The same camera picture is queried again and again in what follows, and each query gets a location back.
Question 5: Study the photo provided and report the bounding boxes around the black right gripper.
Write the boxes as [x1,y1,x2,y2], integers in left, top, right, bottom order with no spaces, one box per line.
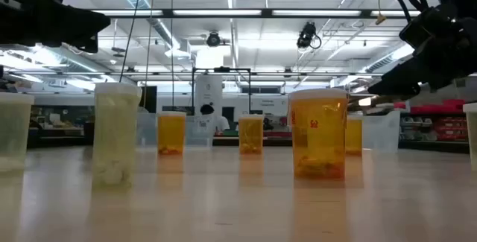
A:
[367,0,477,101]

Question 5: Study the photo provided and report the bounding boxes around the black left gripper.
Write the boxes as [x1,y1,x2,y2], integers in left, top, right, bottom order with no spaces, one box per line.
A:
[0,0,112,54]

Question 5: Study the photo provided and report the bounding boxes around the orange pill bottle white cap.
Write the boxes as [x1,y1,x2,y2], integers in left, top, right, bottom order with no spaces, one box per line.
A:
[346,115,364,156]
[157,111,186,156]
[238,114,265,156]

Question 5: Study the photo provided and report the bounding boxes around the small pale green pill bottle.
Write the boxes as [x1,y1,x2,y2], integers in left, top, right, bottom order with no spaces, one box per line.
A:
[92,82,143,188]
[463,103,477,171]
[0,92,35,172]

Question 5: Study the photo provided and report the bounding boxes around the large orange bottle red print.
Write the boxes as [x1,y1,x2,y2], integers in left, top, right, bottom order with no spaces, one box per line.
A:
[288,88,350,179]

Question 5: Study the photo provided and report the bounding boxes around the clear plastic bin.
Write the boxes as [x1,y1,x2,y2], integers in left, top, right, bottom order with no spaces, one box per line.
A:
[361,109,402,154]
[136,112,214,149]

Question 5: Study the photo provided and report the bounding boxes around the red storage bins shelf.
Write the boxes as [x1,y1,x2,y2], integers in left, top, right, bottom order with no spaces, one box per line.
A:
[394,99,467,142]

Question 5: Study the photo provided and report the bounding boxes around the black monitor screen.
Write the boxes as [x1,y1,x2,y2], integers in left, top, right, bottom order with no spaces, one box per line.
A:
[142,85,158,113]

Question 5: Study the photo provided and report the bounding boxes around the black round ceiling fixture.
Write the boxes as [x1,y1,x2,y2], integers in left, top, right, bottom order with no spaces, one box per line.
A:
[206,31,222,48]

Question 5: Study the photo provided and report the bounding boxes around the white column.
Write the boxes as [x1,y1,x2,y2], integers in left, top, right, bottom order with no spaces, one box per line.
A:
[194,74,224,118]

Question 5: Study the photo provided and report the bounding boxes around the person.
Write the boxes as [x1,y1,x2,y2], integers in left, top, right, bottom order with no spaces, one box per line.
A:
[199,104,231,137]

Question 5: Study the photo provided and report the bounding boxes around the thin black hanging cable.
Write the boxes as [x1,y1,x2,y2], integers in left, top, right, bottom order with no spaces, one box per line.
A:
[119,0,145,83]

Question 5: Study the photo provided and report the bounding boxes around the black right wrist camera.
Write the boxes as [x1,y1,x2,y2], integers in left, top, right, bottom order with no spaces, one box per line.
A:
[399,6,448,51]

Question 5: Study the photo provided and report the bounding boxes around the black overhead frame beam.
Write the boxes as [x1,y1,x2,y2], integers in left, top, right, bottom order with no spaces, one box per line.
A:
[89,7,424,20]

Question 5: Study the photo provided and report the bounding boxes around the black hanging camera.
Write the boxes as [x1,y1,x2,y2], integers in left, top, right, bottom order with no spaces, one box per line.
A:
[296,21,322,50]

